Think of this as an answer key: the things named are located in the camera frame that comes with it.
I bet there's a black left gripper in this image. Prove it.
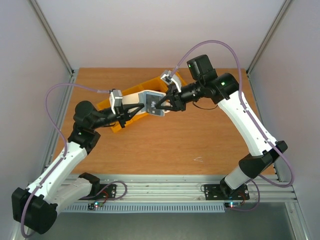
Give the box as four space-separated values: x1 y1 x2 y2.
91 99 145 130

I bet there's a black VIP card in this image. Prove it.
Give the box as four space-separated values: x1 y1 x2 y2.
145 93 164 117

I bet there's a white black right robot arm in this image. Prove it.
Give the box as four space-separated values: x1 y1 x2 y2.
154 54 288 199

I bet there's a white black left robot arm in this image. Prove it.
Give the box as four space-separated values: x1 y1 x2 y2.
11 100 145 238

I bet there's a yellow plastic bin row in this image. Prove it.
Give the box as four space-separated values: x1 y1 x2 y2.
97 70 187 133

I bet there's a left small circuit board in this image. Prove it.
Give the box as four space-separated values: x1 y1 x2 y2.
87 202 104 211

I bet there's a small circuit board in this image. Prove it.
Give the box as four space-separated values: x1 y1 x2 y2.
87 202 104 211
224 201 243 209

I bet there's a right small circuit board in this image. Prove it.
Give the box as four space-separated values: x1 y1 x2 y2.
224 201 243 209

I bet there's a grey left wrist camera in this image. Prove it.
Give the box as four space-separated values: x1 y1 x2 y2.
109 89 123 114

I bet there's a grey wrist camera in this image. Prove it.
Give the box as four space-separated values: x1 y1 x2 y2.
109 89 123 114
160 70 182 93

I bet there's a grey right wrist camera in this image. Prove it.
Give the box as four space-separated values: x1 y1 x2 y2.
160 70 182 93

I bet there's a left rear aluminium frame post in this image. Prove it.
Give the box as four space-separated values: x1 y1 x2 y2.
28 0 76 77

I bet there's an aluminium frame post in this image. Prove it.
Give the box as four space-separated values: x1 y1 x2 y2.
246 0 293 76
28 0 76 77

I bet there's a left side aluminium rail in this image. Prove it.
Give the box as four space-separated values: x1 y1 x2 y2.
43 71 78 170

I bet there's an aluminium rail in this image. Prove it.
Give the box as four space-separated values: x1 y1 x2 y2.
22 174 298 203
247 72 285 182
43 71 78 170

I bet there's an aluminium front rail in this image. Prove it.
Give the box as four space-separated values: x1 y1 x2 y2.
22 174 298 203

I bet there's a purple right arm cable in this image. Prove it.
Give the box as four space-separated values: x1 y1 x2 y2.
172 39 295 213

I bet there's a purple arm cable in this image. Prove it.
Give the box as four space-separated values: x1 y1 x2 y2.
172 39 295 213
20 83 127 238

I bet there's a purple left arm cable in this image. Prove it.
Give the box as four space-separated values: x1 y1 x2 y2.
20 83 127 238

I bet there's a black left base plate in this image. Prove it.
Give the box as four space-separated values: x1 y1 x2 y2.
79 183 117 201

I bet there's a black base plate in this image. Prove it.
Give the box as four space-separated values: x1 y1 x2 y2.
79 183 117 201
200 184 250 201

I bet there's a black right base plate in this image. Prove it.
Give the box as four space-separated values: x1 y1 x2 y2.
200 184 250 201

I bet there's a grey slotted cable duct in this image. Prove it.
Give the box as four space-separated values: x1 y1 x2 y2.
63 202 225 214

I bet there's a right side aluminium rail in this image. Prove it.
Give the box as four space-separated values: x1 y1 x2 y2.
247 72 285 182

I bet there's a right rear aluminium frame post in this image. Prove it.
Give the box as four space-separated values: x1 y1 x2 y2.
246 0 293 76

